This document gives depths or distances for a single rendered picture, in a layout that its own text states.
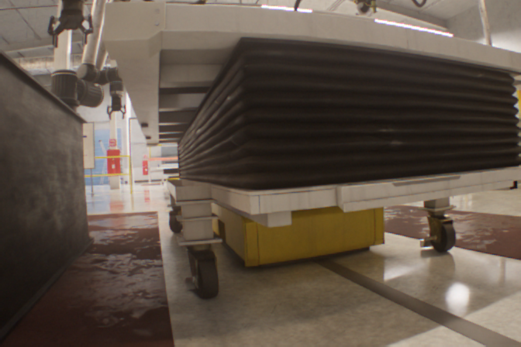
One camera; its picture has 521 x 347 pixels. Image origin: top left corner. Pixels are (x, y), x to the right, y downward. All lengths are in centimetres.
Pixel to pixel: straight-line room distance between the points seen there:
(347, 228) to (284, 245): 34
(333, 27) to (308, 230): 106
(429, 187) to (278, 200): 41
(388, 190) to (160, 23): 64
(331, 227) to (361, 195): 92
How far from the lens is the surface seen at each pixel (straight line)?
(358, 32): 92
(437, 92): 109
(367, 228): 184
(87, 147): 972
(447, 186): 100
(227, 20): 79
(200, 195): 129
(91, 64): 264
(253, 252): 161
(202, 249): 132
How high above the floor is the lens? 47
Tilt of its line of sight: 1 degrees up
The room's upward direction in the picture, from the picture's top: 3 degrees counter-clockwise
